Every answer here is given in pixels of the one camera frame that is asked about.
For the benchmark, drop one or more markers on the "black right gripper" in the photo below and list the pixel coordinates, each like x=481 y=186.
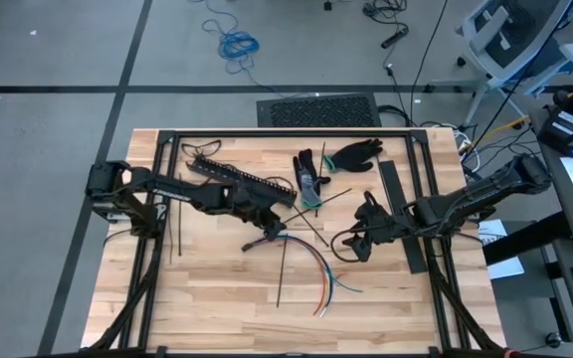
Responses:
x=383 y=226

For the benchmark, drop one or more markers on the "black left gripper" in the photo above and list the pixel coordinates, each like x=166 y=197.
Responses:
x=251 y=204

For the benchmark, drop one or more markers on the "black raceway cover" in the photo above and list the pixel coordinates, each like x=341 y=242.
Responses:
x=391 y=179

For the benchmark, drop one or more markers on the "grey black glove green cuff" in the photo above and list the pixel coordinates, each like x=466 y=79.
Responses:
x=309 y=181

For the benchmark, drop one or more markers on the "clear safety glasses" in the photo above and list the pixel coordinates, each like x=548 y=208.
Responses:
x=199 y=149

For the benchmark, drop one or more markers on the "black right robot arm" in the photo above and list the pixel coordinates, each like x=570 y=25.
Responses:
x=480 y=191

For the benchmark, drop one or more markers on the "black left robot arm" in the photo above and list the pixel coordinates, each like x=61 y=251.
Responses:
x=167 y=186

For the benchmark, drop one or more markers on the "black perforated panel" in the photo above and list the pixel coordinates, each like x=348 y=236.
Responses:
x=316 y=110

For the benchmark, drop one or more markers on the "white paper sheet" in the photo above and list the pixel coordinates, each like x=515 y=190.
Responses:
x=508 y=268

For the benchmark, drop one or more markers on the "black desk crossbar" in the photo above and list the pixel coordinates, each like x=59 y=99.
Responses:
x=525 y=238

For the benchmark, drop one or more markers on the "black power strip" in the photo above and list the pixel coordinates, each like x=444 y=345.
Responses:
x=395 y=39

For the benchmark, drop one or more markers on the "small black floor object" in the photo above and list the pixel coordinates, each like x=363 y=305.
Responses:
x=327 y=5

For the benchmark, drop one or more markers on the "black labelled device box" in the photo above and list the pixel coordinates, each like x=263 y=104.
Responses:
x=562 y=124

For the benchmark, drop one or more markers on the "black caster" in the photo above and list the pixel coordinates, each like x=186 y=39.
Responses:
x=554 y=340

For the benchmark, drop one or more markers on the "grey office chair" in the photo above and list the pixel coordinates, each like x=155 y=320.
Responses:
x=510 y=45

